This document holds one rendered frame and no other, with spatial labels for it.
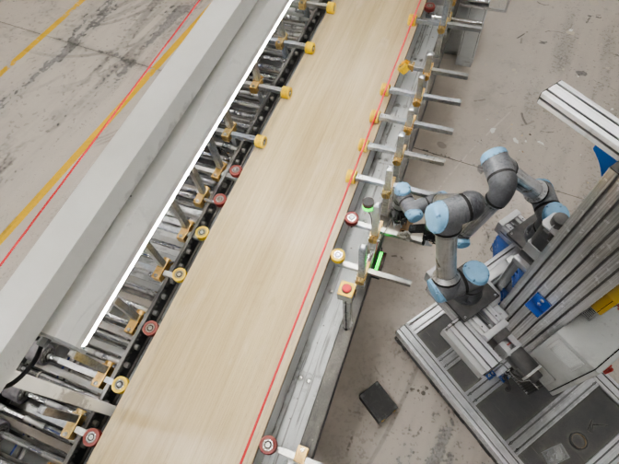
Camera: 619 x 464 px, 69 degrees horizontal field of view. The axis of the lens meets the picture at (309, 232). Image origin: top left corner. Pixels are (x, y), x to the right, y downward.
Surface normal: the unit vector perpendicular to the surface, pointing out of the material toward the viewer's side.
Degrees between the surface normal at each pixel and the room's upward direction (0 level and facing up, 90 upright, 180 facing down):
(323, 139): 0
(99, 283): 61
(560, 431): 0
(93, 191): 0
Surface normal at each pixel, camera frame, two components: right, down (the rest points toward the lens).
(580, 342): -0.08, -0.50
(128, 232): 0.78, -0.01
